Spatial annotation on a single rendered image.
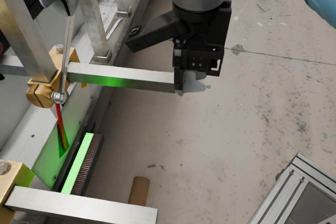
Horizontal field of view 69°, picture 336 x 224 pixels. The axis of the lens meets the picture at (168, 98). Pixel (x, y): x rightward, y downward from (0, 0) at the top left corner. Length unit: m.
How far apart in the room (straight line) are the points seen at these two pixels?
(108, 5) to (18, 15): 0.81
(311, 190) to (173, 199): 0.60
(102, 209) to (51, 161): 0.19
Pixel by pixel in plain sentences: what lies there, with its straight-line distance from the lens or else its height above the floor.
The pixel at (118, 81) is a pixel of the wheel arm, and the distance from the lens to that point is 0.50.
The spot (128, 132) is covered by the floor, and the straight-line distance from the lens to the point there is 1.43.
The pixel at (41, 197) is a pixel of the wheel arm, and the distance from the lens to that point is 0.45.
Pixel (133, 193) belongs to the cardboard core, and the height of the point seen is 0.07.
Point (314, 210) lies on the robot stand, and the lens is 1.18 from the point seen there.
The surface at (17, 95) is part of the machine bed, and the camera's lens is 0.81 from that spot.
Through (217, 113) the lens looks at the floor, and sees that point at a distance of 1.52.
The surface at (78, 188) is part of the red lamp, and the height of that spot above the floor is 0.70.
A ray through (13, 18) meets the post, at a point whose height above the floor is 1.01.
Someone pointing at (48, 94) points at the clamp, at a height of 0.86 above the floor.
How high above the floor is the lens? 1.21
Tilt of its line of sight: 50 degrees down
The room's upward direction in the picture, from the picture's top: straight up
